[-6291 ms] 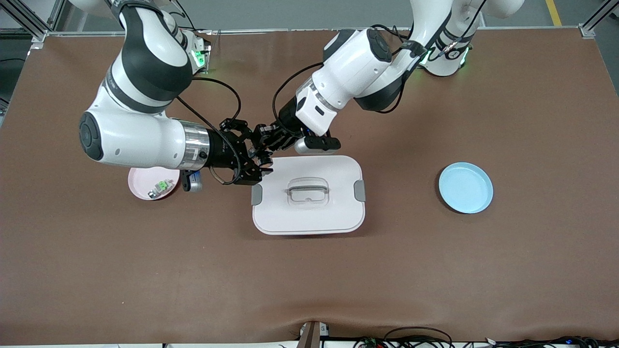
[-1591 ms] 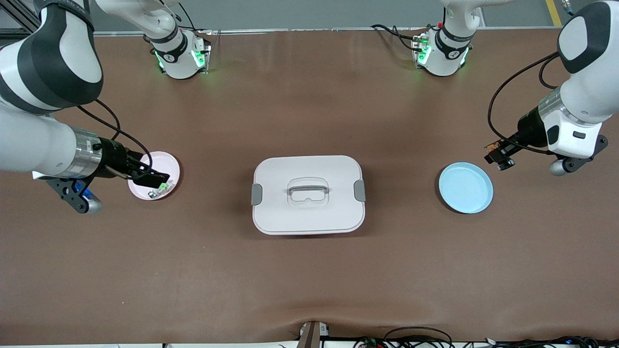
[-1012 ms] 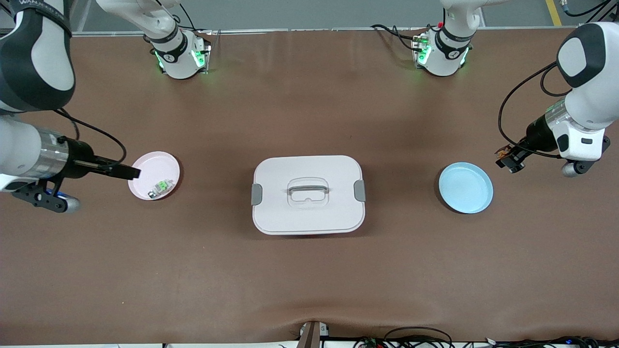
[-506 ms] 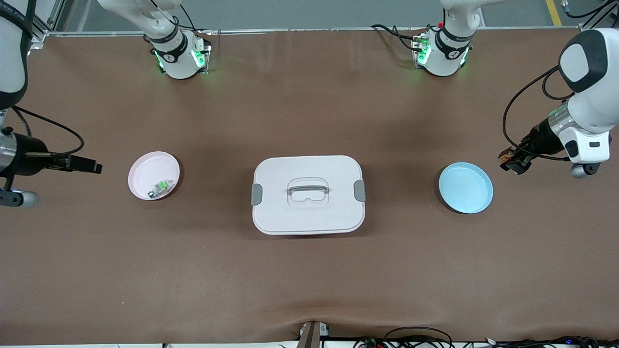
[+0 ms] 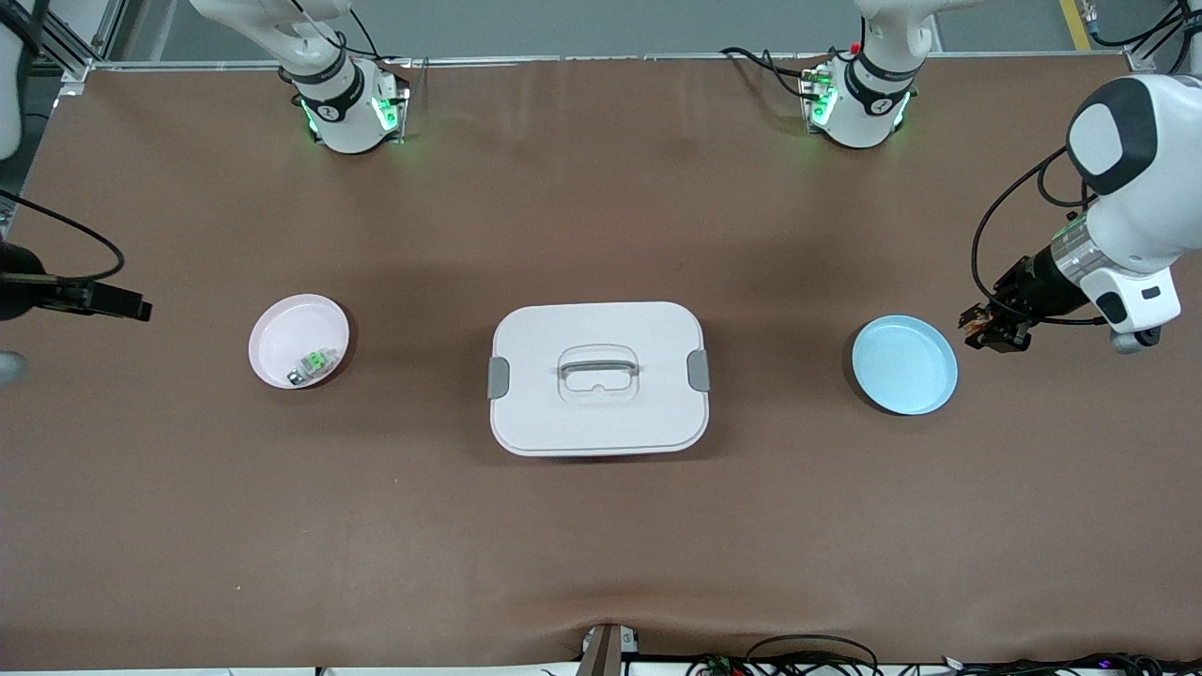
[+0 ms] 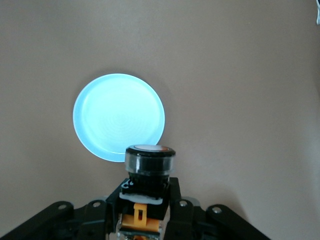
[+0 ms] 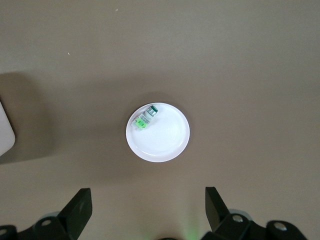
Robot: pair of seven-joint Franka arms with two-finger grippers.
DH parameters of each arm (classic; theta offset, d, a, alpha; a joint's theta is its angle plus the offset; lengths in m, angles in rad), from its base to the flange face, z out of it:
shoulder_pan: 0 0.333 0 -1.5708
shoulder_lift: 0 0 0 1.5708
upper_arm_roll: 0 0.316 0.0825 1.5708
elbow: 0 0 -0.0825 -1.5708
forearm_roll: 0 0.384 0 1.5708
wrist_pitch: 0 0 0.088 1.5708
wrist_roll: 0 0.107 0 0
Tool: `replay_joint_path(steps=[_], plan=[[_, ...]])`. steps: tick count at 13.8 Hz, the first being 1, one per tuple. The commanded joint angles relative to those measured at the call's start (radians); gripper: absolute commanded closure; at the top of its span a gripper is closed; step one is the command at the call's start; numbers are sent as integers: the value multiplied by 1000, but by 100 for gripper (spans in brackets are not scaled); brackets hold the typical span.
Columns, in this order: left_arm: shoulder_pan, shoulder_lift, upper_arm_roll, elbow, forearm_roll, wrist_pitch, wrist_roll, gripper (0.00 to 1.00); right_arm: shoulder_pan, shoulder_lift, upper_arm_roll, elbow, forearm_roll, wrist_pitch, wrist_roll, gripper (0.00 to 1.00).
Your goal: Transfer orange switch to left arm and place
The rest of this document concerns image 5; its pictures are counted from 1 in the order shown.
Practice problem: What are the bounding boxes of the white lidded box grey clips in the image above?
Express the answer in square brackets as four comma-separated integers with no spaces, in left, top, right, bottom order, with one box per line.
[487,300,712,458]

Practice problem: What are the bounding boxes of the light blue round plate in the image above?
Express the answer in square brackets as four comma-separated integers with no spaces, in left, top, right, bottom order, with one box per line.
[851,315,960,417]

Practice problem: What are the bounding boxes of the pink round plate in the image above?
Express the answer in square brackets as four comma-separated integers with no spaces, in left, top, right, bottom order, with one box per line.
[248,294,351,391]

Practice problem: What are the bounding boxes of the brown table mat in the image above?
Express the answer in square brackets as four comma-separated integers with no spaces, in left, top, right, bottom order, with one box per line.
[0,56,1202,669]

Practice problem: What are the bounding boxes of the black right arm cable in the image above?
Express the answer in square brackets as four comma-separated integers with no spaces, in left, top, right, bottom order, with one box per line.
[0,191,126,283]

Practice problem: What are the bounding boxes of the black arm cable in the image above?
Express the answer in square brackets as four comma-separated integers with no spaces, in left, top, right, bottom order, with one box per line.
[0,191,126,283]
[970,146,1109,325]

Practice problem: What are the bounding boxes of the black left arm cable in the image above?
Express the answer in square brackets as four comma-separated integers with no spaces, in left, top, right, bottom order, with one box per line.
[970,146,1109,325]

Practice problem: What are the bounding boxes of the green push-button switch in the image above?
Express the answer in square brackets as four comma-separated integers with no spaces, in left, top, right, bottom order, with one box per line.
[287,349,339,388]

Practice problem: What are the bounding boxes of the aluminium frame post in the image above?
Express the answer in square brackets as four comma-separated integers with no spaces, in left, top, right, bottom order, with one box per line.
[1124,0,1189,76]
[39,0,128,100]

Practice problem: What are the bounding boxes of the black base cable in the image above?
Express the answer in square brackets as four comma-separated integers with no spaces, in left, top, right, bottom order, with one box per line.
[319,9,414,71]
[719,45,827,100]

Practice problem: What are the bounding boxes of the bundled cables with connectors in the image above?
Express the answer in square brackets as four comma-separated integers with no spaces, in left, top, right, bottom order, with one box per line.
[939,651,1202,676]

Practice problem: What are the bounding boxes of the black looped cable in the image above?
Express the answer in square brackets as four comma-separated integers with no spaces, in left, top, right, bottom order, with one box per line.
[745,635,881,676]

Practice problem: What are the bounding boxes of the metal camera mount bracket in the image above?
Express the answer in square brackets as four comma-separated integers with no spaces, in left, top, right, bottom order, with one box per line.
[576,622,641,676]

